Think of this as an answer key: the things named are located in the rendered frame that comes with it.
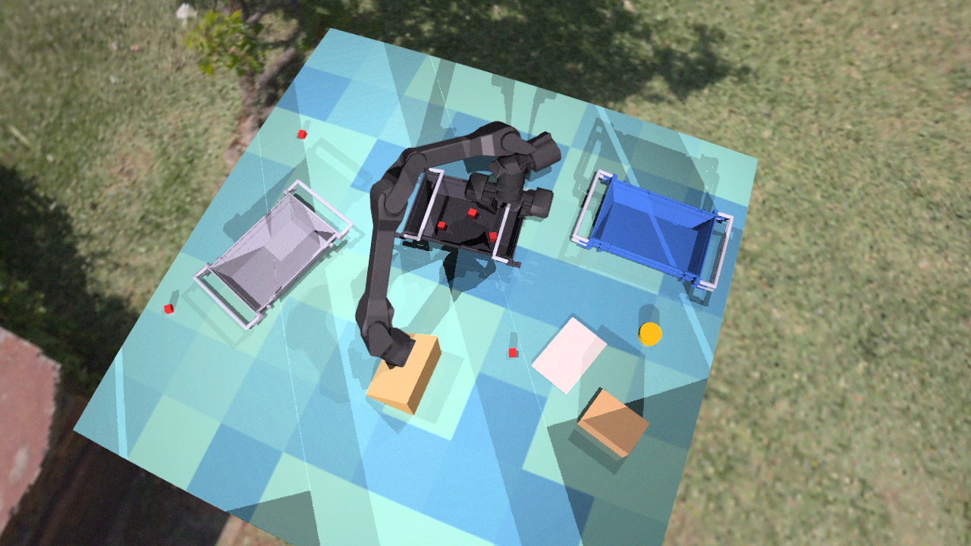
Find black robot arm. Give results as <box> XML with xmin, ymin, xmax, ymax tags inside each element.
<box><xmin>355</xmin><ymin>121</ymin><xmax>561</xmax><ymax>367</ymax></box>

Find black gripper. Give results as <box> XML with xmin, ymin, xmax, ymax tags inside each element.
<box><xmin>464</xmin><ymin>172</ymin><xmax>554</xmax><ymax>218</ymax></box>

